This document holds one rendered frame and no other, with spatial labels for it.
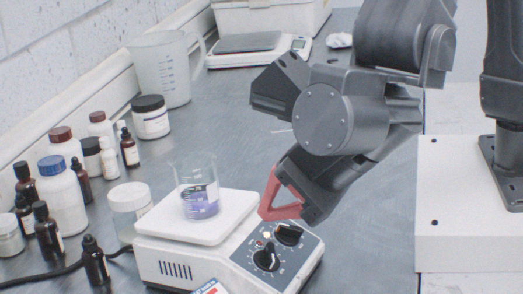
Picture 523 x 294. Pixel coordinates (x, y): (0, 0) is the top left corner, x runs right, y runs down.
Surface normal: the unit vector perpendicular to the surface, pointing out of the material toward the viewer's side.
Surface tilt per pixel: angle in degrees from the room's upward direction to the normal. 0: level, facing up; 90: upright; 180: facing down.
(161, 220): 0
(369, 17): 46
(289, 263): 30
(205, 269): 90
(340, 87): 70
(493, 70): 98
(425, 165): 3
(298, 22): 94
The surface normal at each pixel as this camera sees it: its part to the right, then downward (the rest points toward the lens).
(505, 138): -0.81, 0.34
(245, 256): 0.34, -0.75
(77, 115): 0.97, -0.02
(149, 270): -0.44, 0.40
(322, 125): -0.69, 0.03
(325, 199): 0.61, -0.53
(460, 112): -0.12, -0.91
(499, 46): -0.68, 0.48
